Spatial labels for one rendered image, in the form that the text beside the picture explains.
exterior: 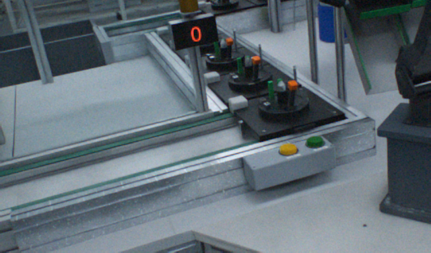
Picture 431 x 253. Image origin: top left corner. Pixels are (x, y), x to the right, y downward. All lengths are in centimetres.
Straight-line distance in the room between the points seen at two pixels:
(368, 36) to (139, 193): 77
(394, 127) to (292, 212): 30
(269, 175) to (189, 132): 35
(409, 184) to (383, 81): 41
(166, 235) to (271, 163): 29
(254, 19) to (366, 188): 151
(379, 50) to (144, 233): 80
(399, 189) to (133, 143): 71
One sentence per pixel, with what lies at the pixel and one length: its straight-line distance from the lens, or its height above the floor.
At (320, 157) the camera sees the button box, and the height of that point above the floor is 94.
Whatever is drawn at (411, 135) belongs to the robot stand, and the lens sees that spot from 118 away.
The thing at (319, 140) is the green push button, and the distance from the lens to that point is 135.
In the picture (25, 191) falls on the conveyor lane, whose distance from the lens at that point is 151.
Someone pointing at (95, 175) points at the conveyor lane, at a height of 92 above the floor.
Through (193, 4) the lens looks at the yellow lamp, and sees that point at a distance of 148.
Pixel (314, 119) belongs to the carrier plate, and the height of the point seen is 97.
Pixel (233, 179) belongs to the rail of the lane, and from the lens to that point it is 136.
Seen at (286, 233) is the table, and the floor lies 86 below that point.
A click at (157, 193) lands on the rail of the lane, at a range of 132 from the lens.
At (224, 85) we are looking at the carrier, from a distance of 177.
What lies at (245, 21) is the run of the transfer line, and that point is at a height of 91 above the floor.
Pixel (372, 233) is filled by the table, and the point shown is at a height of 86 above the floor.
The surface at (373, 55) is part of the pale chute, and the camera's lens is 160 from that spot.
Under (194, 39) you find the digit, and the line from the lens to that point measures 150.
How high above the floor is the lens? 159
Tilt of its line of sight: 23 degrees down
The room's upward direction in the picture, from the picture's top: 8 degrees counter-clockwise
